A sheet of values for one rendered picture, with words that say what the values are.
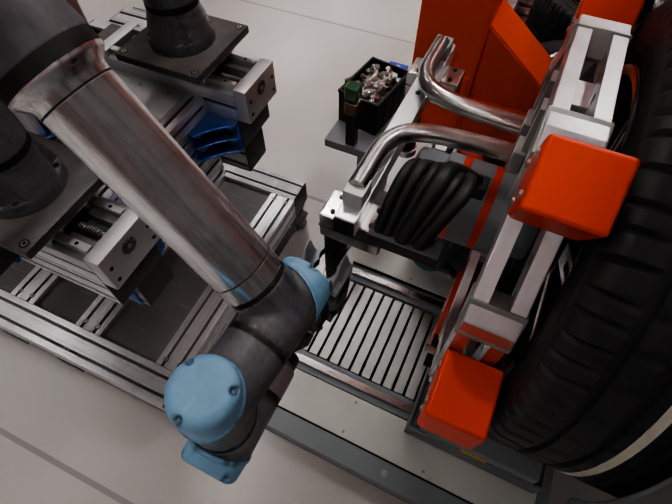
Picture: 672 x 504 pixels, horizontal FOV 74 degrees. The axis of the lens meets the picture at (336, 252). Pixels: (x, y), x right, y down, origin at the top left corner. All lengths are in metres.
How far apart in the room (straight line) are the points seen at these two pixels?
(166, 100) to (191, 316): 0.60
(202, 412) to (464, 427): 0.30
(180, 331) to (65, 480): 0.54
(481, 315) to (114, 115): 0.41
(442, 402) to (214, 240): 0.32
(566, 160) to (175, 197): 0.34
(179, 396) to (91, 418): 1.19
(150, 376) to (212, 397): 0.91
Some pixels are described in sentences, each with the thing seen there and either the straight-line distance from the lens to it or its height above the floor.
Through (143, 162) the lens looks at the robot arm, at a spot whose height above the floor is 1.14.
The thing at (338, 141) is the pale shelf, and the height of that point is 0.45.
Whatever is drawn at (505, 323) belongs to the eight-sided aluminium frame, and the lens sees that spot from 0.53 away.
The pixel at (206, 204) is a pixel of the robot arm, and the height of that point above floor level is 1.09.
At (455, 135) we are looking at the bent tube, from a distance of 0.64.
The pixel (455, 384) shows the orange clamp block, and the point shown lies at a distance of 0.58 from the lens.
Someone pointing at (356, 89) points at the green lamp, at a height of 0.66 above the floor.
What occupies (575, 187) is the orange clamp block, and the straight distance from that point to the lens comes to 0.43.
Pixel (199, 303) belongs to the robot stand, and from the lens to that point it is 1.40.
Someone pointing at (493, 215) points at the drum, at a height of 0.90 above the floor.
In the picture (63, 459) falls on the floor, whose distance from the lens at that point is 1.65.
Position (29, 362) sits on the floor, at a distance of 1.81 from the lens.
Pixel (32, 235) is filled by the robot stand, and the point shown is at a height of 0.82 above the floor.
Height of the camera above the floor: 1.43
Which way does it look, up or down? 57 degrees down
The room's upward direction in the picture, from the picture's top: straight up
